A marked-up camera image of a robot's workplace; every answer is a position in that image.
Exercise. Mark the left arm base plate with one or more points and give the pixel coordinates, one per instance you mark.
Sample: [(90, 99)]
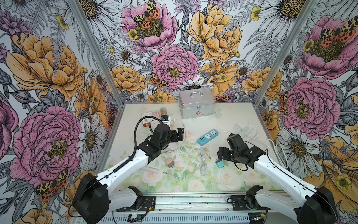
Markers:
[(146, 203)]

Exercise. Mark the small amber bottle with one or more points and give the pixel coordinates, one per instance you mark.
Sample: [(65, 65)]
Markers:
[(163, 112)]

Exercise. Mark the aluminium rail frame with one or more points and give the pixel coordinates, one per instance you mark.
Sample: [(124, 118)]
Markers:
[(194, 208)]

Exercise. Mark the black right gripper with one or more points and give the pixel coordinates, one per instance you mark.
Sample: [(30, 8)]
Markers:
[(221, 152)]

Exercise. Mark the teal small plug block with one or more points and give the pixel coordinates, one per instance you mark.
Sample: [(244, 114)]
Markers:
[(220, 164)]

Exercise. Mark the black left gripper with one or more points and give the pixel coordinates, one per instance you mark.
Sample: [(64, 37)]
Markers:
[(175, 139)]

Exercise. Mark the teal power strip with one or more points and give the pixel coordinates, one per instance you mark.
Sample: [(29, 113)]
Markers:
[(205, 139)]

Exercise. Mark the red white medicine box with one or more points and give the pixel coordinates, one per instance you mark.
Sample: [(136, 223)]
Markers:
[(148, 117)]

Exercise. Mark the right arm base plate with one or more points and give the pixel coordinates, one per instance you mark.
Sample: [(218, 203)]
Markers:
[(244, 203)]

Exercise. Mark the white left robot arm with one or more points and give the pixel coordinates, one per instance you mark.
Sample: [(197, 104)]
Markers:
[(96, 194)]

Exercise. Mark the silver first aid case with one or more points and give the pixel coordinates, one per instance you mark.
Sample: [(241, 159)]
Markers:
[(196, 103)]

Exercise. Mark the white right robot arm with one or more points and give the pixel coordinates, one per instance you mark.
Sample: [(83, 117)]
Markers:
[(305, 203)]

